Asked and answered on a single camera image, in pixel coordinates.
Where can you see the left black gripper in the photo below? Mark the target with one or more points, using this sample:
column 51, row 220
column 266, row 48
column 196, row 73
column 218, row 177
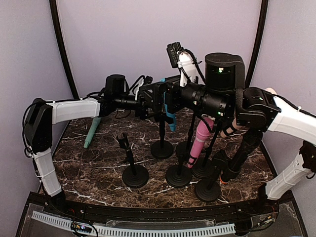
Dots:
column 141, row 111

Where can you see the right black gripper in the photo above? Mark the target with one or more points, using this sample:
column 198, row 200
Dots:
column 171, row 85

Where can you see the mint green microphone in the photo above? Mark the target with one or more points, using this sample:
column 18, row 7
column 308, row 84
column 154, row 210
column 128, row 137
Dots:
column 91, row 132

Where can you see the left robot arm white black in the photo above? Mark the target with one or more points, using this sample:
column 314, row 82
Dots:
column 41, row 115

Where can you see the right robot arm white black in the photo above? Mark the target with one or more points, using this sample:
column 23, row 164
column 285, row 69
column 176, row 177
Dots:
column 223, row 96

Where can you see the blue microphone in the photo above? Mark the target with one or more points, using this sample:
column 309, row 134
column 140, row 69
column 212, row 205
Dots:
column 172, row 119

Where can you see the black mic stand blue mic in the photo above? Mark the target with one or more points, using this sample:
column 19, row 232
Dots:
column 162, row 149

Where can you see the black mic stand cream mic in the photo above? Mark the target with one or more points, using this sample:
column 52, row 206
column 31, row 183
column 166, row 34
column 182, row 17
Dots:
column 202, row 167

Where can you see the black microphone orange base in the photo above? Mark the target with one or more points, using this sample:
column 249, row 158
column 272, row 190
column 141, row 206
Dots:
column 250, row 141

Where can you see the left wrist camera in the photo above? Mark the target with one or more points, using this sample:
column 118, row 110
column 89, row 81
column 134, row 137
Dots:
column 143, row 80

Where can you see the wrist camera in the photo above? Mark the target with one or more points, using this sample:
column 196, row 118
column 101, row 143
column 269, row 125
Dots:
column 181, row 59
column 143, row 80

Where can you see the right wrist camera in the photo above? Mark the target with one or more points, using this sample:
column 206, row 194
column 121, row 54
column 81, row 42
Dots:
column 181, row 59

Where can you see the black front table rail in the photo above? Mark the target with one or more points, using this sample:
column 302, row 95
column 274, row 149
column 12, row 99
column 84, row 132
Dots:
column 234, row 212

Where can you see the white slotted cable duct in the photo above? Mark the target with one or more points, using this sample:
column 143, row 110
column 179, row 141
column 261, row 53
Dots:
column 134, row 229

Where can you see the right black frame post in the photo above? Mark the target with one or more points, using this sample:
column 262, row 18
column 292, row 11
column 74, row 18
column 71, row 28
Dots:
column 250, row 66

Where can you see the black frame post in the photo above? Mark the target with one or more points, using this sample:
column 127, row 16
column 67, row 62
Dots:
column 62, row 48
column 250, row 66

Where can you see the left black frame post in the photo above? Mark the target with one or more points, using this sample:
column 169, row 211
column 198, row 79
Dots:
column 62, row 48

